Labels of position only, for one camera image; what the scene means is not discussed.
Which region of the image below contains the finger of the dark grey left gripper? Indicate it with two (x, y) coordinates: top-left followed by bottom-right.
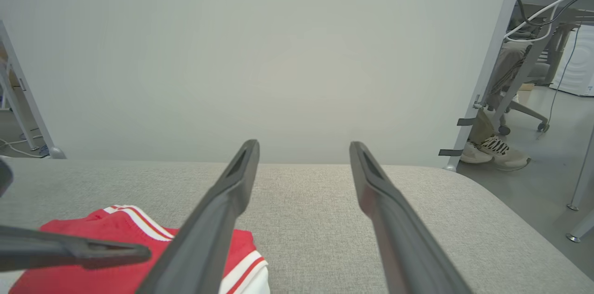
(0, 158), (14, 198)
(0, 224), (152, 272)

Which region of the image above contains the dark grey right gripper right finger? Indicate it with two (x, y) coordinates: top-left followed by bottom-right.
(349, 141), (473, 294)

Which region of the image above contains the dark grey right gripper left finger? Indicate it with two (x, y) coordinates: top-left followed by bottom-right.
(136, 139), (260, 294)

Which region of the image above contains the red white basketball jersey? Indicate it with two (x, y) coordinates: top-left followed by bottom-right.
(8, 205), (271, 294)

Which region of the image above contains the grey metal table leg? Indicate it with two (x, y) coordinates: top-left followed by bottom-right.
(0, 60), (40, 152)
(565, 220), (594, 243)
(566, 125), (594, 211)

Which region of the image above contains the beige sneaker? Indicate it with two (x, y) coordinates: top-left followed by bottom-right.
(460, 140), (493, 165)
(480, 135), (531, 170)

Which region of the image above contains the grey office chair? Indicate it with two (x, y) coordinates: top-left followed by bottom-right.
(499, 60), (553, 136)

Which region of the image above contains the white partition panel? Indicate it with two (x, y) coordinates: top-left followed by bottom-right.
(0, 0), (529, 172)

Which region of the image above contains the person's leg in khaki trousers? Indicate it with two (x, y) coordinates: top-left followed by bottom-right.
(469, 18), (532, 146)

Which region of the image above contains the white washing machine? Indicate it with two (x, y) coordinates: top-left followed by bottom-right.
(550, 25), (594, 97)

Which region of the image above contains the white floor cable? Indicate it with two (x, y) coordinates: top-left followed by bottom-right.
(0, 135), (51, 158)

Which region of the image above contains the thick black cable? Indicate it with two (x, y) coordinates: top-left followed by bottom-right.
(515, 0), (594, 28)

